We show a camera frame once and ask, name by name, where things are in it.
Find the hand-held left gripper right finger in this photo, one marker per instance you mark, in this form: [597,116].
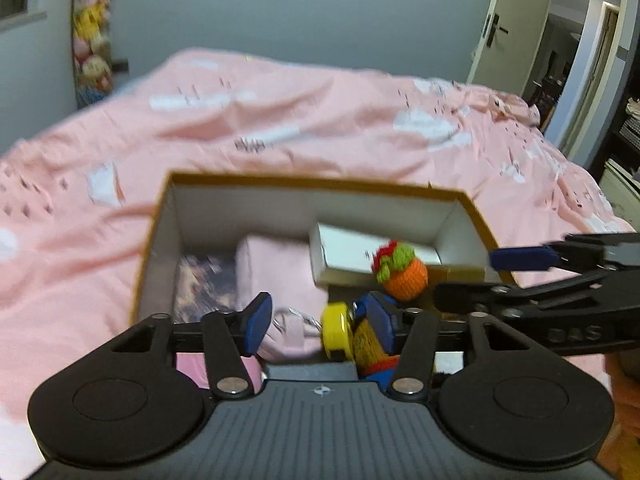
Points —
[382,322]

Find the orange cardboard box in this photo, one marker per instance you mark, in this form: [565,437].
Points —
[300,205]

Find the white door frame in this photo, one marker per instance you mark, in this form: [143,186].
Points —
[595,85]

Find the brown teddy bear plush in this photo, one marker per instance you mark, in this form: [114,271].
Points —
[367,345]

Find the yellow round tape measure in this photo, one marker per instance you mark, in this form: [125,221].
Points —
[334,332]

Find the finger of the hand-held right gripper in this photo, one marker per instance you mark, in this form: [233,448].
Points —
[550,295]
[520,258]

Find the hanging column of plush toys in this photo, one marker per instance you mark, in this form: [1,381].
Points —
[92,35]

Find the white glasses case box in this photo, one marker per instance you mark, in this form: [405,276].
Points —
[345,252]

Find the orange crochet toy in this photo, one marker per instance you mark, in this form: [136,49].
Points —
[405,277]

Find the pink cloud print blanket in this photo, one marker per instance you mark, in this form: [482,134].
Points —
[100,160]

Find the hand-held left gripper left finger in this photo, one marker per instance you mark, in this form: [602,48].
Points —
[257,322]

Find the pink fabric pouch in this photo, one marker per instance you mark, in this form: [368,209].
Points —
[275,270]

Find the dark grey case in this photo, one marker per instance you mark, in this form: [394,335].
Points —
[310,372]

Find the white room door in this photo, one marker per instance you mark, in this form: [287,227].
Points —
[520,20]

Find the purple patterned card pack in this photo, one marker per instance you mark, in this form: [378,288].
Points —
[205,285]

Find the white storage cabinet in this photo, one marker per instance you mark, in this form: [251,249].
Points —
[620,190]

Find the grey woven basket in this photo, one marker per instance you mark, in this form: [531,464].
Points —
[631,132]

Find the dark storage shelf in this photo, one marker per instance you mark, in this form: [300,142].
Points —
[630,85]

